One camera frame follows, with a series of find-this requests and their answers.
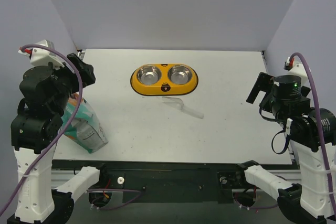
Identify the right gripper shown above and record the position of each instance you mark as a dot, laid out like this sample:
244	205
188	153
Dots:
262	87

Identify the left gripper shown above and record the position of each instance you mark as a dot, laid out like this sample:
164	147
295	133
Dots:
79	67

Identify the green pet food bag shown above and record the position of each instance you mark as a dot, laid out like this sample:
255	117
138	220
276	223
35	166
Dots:
85	129

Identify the clear plastic scoop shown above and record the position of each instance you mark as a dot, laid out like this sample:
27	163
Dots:
178	104

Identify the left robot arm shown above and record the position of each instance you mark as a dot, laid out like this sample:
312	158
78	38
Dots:
46	91

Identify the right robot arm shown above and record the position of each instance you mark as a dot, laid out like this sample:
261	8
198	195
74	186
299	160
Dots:
311	132

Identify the left steel bowl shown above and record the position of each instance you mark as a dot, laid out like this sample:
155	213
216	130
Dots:
148	75

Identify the yellow double bowl feeder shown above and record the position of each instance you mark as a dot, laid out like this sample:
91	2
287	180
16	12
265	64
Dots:
164	87

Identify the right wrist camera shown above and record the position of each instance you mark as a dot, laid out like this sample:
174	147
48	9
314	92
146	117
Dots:
294	67

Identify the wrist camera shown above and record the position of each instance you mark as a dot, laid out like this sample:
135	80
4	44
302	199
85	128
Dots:
41	57
294	67

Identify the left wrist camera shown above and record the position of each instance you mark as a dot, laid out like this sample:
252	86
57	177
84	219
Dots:
41	57

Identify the aluminium frame rail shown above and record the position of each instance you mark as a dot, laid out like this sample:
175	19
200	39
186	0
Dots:
135	179

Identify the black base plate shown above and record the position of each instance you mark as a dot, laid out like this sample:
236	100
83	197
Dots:
166	194

